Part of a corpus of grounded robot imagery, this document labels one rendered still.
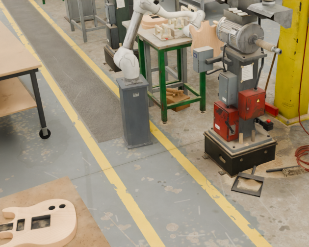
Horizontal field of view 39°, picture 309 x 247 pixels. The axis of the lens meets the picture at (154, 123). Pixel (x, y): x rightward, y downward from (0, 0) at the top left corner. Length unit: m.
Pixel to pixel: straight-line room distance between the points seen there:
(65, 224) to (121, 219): 1.45
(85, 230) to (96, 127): 2.82
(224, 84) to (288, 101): 1.30
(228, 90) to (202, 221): 1.14
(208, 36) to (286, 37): 0.94
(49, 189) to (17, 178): 1.81
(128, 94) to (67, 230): 2.25
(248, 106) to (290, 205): 0.90
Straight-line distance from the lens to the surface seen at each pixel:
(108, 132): 4.95
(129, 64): 4.28
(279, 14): 3.51
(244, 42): 3.75
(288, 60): 4.89
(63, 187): 2.70
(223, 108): 4.01
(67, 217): 2.41
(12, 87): 5.38
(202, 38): 4.27
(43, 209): 2.50
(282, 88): 5.07
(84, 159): 4.56
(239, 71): 3.86
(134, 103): 4.39
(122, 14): 6.44
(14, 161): 4.76
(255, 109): 3.96
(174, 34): 4.81
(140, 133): 4.57
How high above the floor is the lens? 2.49
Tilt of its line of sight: 30 degrees down
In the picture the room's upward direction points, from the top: 4 degrees counter-clockwise
